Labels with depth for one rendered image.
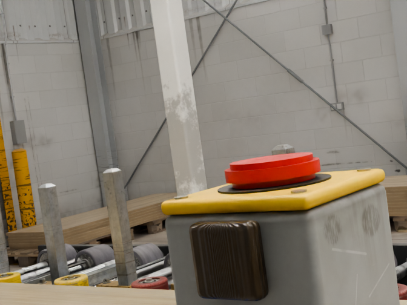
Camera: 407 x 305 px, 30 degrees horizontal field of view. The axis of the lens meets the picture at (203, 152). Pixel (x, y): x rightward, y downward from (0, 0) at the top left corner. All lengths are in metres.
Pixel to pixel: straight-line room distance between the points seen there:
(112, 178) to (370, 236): 1.59
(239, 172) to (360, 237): 0.05
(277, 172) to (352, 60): 7.92
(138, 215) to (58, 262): 6.22
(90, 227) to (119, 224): 5.84
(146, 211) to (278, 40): 2.41
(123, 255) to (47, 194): 0.30
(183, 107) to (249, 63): 7.31
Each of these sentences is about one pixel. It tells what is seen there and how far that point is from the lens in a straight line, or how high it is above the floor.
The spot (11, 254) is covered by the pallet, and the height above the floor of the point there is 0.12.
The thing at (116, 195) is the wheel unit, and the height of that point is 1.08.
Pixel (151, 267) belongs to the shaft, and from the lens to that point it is 2.35.
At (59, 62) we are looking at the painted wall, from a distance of 10.07.
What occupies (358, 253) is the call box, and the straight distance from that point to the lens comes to 0.31.
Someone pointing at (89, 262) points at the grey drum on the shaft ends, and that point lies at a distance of 2.57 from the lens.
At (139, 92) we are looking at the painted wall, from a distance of 9.90.
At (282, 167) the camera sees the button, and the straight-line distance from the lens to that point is 0.30.
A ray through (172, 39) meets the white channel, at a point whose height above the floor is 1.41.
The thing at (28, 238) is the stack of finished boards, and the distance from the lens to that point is 7.76.
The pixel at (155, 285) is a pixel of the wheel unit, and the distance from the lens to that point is 1.65.
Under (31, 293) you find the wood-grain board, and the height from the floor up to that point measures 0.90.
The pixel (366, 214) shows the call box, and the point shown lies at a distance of 0.31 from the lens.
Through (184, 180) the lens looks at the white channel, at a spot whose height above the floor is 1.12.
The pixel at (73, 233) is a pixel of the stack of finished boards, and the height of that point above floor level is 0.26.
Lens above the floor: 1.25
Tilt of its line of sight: 3 degrees down
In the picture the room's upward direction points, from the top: 8 degrees counter-clockwise
